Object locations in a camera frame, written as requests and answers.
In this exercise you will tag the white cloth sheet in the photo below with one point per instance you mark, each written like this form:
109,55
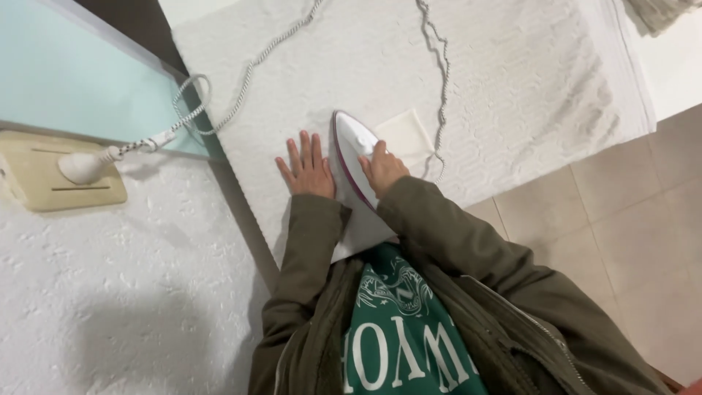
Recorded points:
362,227

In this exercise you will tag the olive green jacket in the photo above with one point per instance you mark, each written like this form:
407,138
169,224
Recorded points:
510,340

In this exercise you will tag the person's right hand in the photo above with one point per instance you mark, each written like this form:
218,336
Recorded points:
388,173

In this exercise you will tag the beige fringed fabric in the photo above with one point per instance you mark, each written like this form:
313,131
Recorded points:
661,14

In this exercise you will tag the white power plug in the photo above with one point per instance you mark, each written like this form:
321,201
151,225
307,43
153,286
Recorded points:
85,165

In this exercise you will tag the white textured towel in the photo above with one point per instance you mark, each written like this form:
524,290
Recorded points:
510,82

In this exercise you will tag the light blue glass panel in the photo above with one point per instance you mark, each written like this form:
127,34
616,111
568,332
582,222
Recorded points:
71,71

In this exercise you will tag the beige wall socket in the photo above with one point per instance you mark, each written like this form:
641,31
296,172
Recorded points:
38,186

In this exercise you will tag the green printed sweatshirt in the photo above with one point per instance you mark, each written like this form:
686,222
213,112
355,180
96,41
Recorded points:
400,329

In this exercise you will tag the person's left hand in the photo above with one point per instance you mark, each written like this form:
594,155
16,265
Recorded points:
310,178

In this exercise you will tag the white iron with purple trim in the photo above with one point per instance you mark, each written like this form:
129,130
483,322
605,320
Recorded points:
351,145

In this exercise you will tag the small white folded cloth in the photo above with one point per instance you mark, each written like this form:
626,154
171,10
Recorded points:
406,136

